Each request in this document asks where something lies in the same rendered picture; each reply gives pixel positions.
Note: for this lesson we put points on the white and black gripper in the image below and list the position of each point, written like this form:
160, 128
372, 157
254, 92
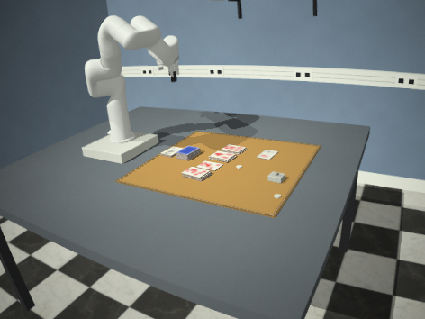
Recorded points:
173, 70

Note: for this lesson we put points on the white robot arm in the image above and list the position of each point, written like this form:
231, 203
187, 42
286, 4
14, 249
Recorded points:
114, 27

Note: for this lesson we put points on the orange square mat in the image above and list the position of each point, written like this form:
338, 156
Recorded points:
234, 207

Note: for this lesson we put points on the orange-tan rectangular mat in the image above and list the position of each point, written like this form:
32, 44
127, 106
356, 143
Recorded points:
247, 187

